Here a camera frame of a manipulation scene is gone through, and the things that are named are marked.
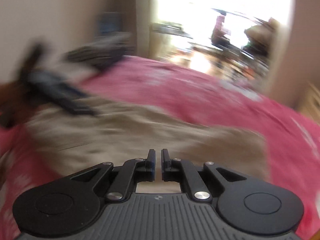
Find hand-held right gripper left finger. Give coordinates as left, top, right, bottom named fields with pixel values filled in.
left=71, top=149, right=156, bottom=202

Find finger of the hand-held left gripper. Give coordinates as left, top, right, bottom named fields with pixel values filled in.
left=55, top=85, right=98, bottom=117

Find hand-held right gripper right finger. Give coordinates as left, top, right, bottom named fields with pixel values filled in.
left=161, top=149, right=247, bottom=202

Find beige pants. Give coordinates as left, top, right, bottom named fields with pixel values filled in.
left=25, top=97, right=271, bottom=193

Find folded dark clothes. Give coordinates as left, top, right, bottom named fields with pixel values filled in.
left=65, top=32, right=131, bottom=73

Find pink floral blanket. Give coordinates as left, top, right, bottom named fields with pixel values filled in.
left=0, top=56, right=320, bottom=240

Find folding table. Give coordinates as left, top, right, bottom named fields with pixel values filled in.
left=152, top=22, right=193, bottom=40

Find black wheelchair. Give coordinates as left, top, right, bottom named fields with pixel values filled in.
left=240, top=17, right=275, bottom=63

